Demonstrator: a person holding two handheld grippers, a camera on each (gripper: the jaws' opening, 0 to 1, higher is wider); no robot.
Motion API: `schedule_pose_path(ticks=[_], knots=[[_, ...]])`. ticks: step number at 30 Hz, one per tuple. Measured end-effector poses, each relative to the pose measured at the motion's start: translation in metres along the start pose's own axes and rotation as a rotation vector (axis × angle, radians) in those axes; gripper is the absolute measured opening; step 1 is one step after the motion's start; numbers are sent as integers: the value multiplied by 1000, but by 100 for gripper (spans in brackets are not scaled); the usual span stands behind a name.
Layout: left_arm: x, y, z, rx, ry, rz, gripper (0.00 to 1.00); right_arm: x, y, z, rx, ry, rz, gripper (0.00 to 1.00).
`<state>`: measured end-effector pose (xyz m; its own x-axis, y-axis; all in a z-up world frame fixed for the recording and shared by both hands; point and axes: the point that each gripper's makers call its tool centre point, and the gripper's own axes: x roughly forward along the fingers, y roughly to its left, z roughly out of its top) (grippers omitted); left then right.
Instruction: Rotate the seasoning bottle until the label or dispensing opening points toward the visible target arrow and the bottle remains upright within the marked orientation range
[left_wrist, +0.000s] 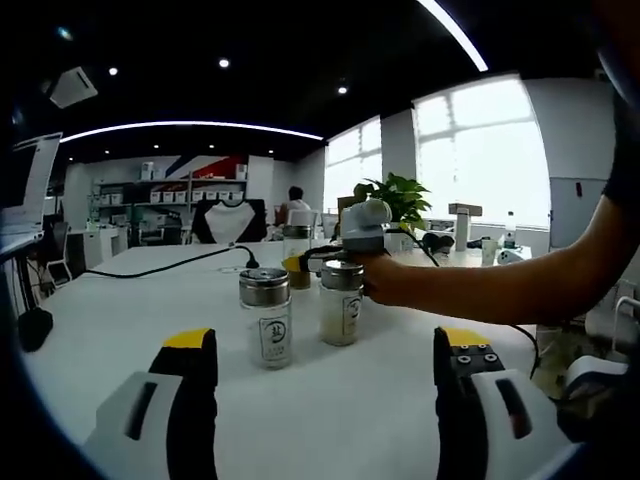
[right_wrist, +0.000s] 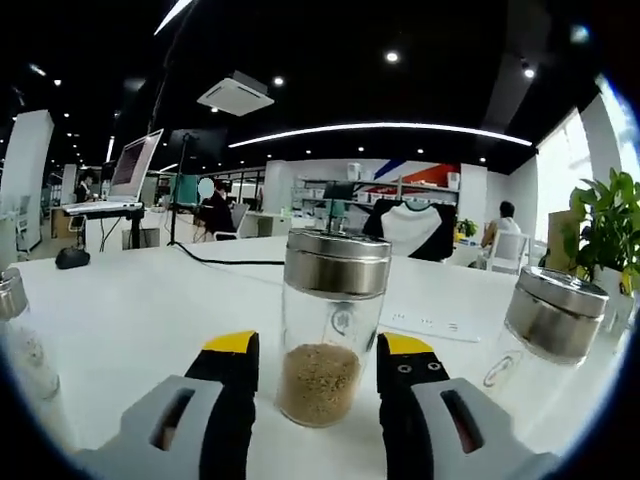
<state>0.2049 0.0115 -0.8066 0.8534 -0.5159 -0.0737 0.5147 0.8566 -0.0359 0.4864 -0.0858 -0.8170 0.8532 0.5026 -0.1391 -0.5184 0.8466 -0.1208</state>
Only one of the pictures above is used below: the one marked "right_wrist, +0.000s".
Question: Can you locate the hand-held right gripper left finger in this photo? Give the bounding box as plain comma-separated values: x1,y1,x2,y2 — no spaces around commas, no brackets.
74,329,261,480

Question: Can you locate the white laptop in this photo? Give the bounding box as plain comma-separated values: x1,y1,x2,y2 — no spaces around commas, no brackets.
63,128,165,214

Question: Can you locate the tall white-grain seasoning bottle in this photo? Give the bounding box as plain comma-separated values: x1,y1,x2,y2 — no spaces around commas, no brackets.
477,264,611,406

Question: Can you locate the white plant pot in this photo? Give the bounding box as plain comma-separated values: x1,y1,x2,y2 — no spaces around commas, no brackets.
597,267,639,331

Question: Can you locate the wide bright window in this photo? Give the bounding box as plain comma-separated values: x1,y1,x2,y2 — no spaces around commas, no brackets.
594,74,639,181

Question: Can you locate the narrow bright window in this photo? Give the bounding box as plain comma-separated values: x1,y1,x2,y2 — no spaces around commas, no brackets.
534,107,594,241

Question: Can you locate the brown cardboard box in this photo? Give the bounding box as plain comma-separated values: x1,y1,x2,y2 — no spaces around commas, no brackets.
547,209,581,266

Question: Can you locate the teal partition panel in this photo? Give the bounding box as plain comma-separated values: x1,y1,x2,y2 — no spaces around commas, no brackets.
167,172,199,206

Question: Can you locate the tall brown-grain seasoning bottle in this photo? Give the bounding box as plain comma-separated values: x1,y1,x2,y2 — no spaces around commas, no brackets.
277,227,394,429

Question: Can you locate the curved ceiling light strip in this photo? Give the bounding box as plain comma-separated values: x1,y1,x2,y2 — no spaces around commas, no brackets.
228,121,534,149

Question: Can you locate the grey office chair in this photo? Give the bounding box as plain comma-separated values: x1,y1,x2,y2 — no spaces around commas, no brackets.
229,202,251,239

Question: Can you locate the grey storage shelf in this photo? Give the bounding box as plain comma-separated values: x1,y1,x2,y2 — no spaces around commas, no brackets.
294,172,461,221

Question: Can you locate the white black raglan shirt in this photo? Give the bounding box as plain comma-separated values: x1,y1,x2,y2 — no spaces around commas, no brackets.
362,198,459,262

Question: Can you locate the white mesh chair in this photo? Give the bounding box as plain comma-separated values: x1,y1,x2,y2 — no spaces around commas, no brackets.
484,232,531,274

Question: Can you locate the straight ceiling light strip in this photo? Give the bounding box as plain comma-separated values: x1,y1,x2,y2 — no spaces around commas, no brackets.
153,0,194,36

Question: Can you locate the short white-grain seasoning bottle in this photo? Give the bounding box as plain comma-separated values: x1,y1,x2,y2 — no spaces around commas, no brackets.
0,267,61,401

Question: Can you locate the large green potted plant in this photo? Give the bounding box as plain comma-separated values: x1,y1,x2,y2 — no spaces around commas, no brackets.
569,167,640,296

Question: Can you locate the black table cable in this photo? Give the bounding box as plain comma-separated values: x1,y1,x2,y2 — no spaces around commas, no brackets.
174,242,287,266

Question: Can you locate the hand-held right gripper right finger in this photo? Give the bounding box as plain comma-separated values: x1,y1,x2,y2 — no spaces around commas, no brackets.
375,330,561,480

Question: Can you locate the ceiling air conditioner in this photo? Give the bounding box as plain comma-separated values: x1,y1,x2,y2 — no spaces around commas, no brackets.
196,69,276,118

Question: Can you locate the white standing desk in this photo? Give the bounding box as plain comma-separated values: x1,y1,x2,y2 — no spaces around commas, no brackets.
59,202,147,251

